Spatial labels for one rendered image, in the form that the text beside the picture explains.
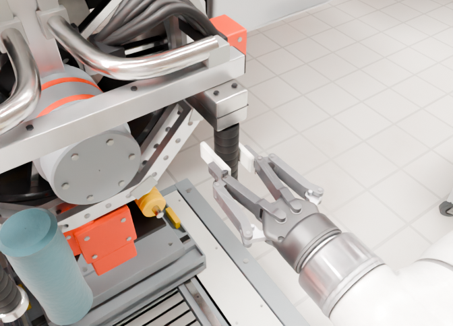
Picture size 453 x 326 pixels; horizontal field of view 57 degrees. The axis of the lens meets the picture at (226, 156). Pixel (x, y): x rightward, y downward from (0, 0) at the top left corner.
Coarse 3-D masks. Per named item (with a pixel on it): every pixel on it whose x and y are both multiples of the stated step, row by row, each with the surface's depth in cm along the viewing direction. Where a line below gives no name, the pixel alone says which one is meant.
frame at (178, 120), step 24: (192, 0) 67; (168, 120) 86; (192, 120) 83; (144, 144) 88; (168, 144) 84; (144, 168) 86; (120, 192) 84; (144, 192) 88; (0, 216) 76; (72, 216) 81; (96, 216) 85
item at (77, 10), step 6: (60, 0) 83; (66, 0) 84; (72, 0) 85; (78, 0) 85; (84, 0) 86; (66, 6) 85; (72, 6) 85; (78, 6) 86; (84, 6) 87; (72, 12) 86; (78, 12) 87; (84, 12) 88; (72, 18) 87; (78, 18) 88; (84, 18) 88; (78, 24) 88; (66, 60) 92
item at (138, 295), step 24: (168, 216) 137; (192, 240) 129; (168, 264) 126; (192, 264) 124; (24, 288) 120; (144, 288) 121; (168, 288) 125; (24, 312) 114; (96, 312) 116; (120, 312) 117
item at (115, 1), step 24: (120, 0) 71; (96, 24) 71; (168, 24) 77; (144, 48) 80; (168, 48) 81; (0, 72) 71; (0, 96) 69; (144, 120) 90; (24, 168) 88; (0, 192) 79; (24, 192) 82; (48, 192) 85
